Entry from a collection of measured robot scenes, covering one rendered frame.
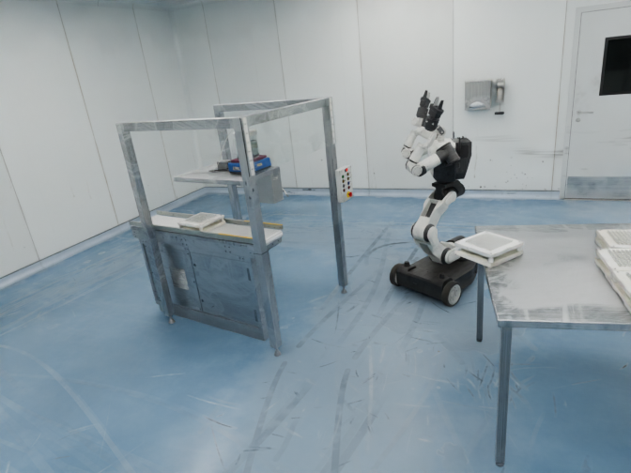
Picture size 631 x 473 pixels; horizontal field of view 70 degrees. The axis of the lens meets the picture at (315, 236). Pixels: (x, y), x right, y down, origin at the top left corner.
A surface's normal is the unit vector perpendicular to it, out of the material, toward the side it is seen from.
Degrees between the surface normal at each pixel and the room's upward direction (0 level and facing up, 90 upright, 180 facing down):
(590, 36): 90
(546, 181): 90
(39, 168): 90
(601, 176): 90
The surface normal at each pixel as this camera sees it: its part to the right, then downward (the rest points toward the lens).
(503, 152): -0.41, 0.36
